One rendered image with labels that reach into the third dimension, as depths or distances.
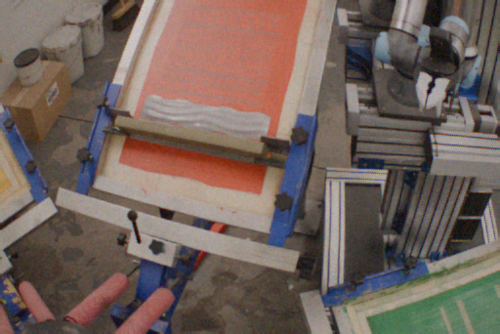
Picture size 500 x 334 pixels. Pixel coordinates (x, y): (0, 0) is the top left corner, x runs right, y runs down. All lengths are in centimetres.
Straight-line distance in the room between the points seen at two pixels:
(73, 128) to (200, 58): 210
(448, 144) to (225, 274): 144
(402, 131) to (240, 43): 54
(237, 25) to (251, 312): 141
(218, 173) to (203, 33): 42
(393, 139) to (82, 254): 177
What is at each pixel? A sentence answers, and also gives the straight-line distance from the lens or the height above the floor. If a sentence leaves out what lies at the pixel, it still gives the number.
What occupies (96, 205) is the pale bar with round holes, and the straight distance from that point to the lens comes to 150.
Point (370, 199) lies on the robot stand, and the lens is 274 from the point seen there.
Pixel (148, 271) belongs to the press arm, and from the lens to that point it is 142.
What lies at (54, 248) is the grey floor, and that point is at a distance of 298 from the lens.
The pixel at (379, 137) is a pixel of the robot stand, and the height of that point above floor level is 113.
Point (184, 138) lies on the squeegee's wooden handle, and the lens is 142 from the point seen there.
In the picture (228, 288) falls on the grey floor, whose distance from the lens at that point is 266.
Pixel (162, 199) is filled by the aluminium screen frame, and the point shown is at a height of 115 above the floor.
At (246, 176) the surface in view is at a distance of 147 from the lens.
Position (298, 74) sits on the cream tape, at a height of 134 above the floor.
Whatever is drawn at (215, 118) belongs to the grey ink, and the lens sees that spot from 152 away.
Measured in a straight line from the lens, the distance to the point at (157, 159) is 154.
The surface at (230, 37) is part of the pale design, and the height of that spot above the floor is 138.
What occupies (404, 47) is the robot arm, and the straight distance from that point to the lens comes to 125.
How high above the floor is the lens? 225
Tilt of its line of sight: 46 degrees down
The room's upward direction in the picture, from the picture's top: 2 degrees counter-clockwise
